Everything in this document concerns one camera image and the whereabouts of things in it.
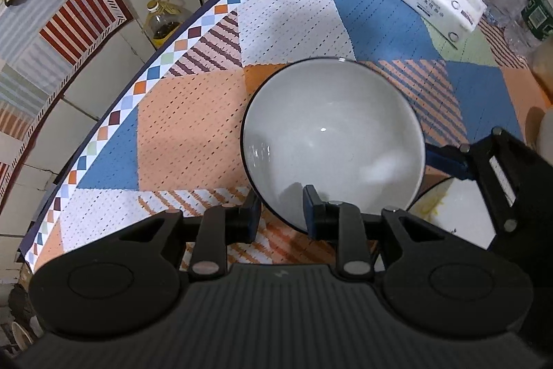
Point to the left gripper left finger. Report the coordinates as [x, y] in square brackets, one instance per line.
[219, 227]

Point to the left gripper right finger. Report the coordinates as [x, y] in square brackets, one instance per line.
[342, 225]

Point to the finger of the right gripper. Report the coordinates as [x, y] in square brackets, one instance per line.
[448, 159]

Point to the white sun plate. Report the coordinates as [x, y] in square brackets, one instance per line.
[458, 207]

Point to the white bowl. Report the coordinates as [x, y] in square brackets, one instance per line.
[338, 125]
[544, 138]

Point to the rice bag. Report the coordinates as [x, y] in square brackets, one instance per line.
[541, 64]

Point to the green label water bottle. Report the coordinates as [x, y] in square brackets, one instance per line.
[530, 28]

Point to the floor oil jug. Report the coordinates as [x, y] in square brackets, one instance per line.
[162, 19]

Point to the striped counter cloth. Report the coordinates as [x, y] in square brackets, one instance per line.
[44, 45]

